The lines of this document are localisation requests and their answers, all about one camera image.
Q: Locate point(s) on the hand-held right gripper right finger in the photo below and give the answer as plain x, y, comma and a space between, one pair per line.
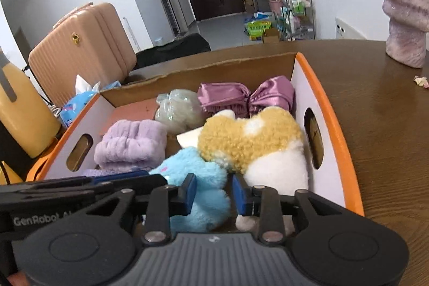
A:
239, 195

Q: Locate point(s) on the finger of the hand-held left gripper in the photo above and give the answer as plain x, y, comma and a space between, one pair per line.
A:
60, 194
120, 177

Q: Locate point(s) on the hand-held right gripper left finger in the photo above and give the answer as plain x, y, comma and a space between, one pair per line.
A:
189, 194

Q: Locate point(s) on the blue plush toy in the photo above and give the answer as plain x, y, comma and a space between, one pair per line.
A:
204, 185

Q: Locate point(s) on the clear plastic bundle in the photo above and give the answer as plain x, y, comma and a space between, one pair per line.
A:
179, 111

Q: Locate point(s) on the orange-edged cardboard box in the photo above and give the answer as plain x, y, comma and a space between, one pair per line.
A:
335, 138

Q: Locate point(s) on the lavender fluffy towel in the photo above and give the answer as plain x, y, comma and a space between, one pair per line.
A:
130, 145

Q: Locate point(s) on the orange bag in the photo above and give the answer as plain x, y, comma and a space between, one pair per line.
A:
10, 173

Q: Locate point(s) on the yellow and white plush toy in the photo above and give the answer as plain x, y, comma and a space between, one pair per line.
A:
251, 142

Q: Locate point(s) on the white card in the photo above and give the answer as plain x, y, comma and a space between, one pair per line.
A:
187, 138

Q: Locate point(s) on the blue tissue pack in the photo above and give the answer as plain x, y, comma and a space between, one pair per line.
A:
78, 103

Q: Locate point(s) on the yellow bottle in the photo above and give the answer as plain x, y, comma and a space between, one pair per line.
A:
23, 108

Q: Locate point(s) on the purple satin cloth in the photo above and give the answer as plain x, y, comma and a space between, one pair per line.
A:
234, 96

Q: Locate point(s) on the pink suitcase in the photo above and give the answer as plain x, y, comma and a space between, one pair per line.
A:
80, 51

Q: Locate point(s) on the small cardboard box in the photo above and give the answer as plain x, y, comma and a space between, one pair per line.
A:
270, 35

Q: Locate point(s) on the green packet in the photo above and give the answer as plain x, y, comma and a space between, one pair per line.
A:
258, 29

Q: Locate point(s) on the metal storage cart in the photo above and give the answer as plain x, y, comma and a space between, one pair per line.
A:
298, 16

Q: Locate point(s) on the pale purple ribbed vase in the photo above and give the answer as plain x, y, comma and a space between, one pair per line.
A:
405, 11

